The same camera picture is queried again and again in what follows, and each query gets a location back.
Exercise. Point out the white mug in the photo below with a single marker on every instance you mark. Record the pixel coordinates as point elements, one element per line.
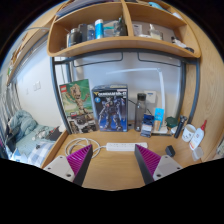
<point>188,133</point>

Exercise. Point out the wooden shelf unit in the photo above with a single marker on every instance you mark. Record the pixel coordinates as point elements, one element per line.
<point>123,43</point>

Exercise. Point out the green toy figure box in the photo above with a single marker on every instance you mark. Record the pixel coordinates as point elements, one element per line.
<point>78,103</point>

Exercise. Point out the small translucent plastic container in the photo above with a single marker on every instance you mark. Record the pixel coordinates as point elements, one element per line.
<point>197,154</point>

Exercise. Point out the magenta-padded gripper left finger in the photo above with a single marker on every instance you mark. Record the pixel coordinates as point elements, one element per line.
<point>63,166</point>

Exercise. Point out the light blue and orange carton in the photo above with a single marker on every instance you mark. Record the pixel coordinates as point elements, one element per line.
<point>159,118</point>

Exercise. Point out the green round tin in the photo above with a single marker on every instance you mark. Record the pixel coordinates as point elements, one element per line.
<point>171,122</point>

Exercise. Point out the white wall switch plate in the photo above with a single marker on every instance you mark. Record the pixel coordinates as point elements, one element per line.
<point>36,86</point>

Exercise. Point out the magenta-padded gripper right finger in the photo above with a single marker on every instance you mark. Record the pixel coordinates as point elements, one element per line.
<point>163,166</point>

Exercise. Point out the white power strip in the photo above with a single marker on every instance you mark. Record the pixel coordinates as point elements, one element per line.
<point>126,146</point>

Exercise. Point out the black charger block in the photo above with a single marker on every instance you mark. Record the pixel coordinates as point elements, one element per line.
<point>170,151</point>

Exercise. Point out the bed with teal bedding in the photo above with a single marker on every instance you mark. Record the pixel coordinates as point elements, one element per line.
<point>26,133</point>

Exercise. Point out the clear bottle with dark cap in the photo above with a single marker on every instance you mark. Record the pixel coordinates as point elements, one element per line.
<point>140,115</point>

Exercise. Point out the white cardboard box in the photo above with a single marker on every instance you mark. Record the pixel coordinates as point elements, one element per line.
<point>150,96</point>

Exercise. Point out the dark grey metal desk frame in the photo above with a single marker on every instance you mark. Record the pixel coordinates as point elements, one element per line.
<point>55,83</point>

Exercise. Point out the blue robot model kit box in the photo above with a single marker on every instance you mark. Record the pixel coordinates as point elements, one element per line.
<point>110,108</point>

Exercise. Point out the black electric shaver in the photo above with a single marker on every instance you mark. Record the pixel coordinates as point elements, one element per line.
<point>180,126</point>

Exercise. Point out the small dark blue box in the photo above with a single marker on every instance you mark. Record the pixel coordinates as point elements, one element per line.
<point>147,125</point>

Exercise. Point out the white bottle with red cap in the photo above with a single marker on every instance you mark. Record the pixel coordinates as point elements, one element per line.
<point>197,138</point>

